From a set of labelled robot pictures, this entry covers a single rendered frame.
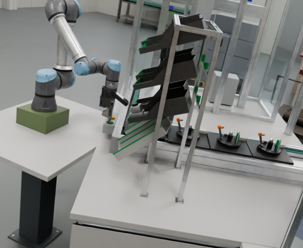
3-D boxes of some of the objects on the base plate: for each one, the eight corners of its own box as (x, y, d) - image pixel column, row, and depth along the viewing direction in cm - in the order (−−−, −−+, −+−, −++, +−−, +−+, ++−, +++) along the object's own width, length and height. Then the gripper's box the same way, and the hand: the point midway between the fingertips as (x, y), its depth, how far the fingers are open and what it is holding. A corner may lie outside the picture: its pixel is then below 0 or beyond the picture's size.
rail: (108, 152, 210) (111, 135, 205) (125, 100, 292) (127, 87, 287) (118, 154, 210) (121, 137, 206) (132, 101, 292) (134, 88, 288)
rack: (139, 196, 176) (172, 24, 145) (144, 159, 209) (171, 13, 178) (183, 203, 176) (226, 34, 145) (181, 166, 210) (215, 21, 179)
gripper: (103, 83, 218) (99, 116, 226) (101, 88, 210) (96, 122, 218) (118, 86, 218) (113, 119, 227) (116, 90, 210) (111, 125, 218)
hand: (110, 119), depth 222 cm, fingers closed
